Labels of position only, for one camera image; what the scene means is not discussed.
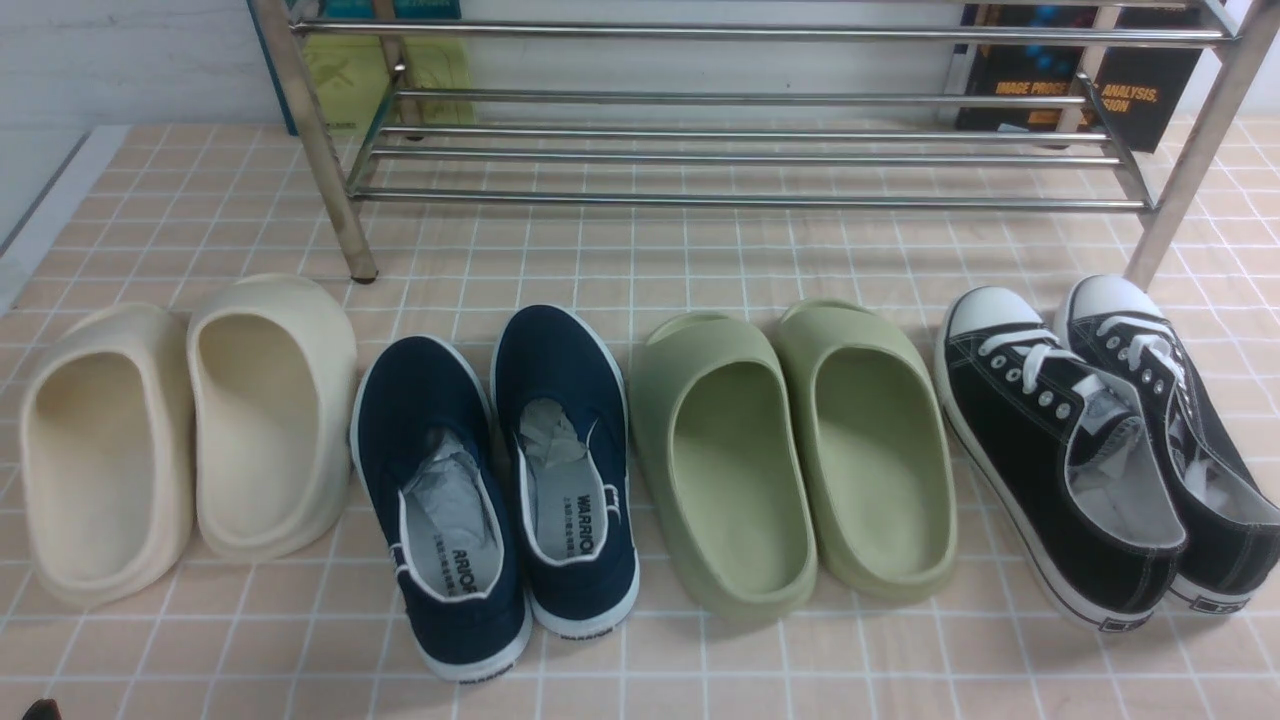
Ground navy canvas shoe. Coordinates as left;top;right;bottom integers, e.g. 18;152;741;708
349;334;534;684
490;305;640;641

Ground metal shoe rack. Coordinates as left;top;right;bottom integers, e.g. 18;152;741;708
250;1;1279;287

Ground green left slide slipper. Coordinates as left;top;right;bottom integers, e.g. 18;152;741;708
628;313;818;625

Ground green slide slipper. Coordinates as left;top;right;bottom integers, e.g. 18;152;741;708
774;299;957;603
628;313;818;625

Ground green right slide slipper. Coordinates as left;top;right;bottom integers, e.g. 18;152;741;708
774;299;957;603

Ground cream right clog slipper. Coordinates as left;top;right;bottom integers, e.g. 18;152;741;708
186;273;357;562

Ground cream clog slipper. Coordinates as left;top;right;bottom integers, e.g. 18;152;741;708
19;304;195;609
186;273;357;562

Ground black left canvas sneaker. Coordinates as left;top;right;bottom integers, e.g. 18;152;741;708
934;286;1188;633

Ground black canvas sneaker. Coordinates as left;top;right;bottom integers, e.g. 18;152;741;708
934;286;1188;633
1053;275;1279;615

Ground black right canvas sneaker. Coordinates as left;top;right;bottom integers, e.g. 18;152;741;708
1053;275;1279;615

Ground cream left clog slipper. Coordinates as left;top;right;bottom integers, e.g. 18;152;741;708
19;304;195;609

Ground black image processing book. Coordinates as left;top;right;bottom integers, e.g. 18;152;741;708
940;4;1201;152

